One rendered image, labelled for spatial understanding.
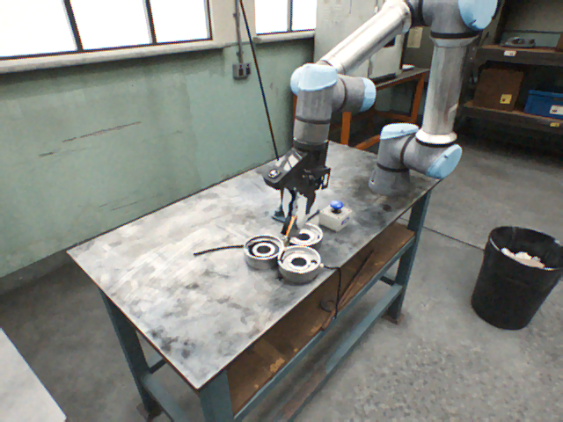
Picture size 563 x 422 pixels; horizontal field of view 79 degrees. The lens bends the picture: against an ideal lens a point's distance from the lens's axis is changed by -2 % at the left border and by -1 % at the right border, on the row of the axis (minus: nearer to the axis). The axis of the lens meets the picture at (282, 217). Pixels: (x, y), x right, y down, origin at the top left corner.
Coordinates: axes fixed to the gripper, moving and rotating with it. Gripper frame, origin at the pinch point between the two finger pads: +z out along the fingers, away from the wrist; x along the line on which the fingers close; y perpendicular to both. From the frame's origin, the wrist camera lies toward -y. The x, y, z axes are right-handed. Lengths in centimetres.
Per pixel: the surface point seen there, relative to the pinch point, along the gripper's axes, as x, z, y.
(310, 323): -3.7, 36.7, 10.3
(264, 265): 2.8, 11.6, -5.6
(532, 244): -44, 38, 140
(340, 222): -0.7, 6.9, 21.9
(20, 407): 19, 33, -58
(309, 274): -8.3, 10.0, -1.7
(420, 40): 140, -56, 370
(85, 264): 39, 18, -35
